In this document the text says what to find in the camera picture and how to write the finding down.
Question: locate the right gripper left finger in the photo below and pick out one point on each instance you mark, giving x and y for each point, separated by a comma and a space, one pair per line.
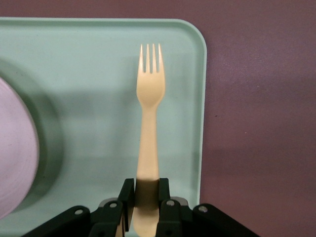
111, 217

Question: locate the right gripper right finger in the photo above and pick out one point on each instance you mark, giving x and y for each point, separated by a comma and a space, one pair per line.
172, 217

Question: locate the yellow plastic fork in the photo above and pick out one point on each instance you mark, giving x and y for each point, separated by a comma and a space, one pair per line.
149, 123

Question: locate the round beige plate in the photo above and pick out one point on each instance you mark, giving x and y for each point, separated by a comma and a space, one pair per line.
14, 148

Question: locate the light green rectangular tray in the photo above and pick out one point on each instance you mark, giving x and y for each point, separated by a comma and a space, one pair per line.
86, 74

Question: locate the brown table mat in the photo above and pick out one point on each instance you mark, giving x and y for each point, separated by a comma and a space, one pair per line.
259, 98

